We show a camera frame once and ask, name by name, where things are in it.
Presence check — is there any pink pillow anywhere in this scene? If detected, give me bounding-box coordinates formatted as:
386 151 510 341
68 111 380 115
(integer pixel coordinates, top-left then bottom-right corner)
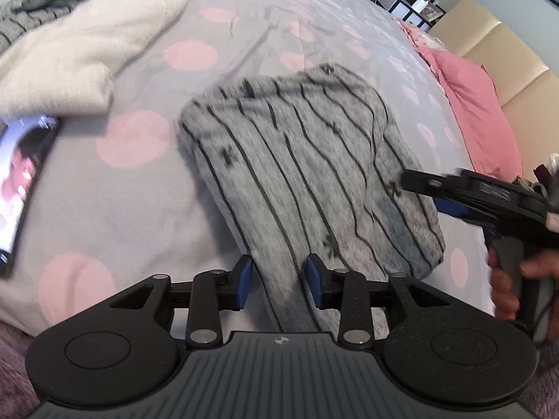
397 20 522 183

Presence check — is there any grey pink-dotted bed cover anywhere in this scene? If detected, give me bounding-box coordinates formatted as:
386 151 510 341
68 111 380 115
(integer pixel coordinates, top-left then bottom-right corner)
1 0 493 336

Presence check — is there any person's right hand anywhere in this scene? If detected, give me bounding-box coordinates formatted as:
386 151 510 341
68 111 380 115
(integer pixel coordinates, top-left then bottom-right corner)
486 246 559 322

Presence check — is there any beige padded headboard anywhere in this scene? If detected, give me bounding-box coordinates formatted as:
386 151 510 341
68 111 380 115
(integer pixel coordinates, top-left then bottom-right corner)
429 0 559 179

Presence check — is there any purple fuzzy blanket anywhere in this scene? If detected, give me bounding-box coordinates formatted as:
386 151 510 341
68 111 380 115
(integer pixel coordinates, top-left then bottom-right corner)
1 322 558 418

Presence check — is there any bedside shelf with items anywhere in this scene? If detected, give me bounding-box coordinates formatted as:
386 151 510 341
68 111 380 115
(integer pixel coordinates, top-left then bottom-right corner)
370 0 446 31

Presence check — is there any smartphone showing video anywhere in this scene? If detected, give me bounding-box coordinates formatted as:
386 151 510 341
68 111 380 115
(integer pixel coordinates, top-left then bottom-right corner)
0 115 61 277

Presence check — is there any white textured cloth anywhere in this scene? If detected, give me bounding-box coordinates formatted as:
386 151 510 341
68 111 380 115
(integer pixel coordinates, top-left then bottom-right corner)
1 0 188 120

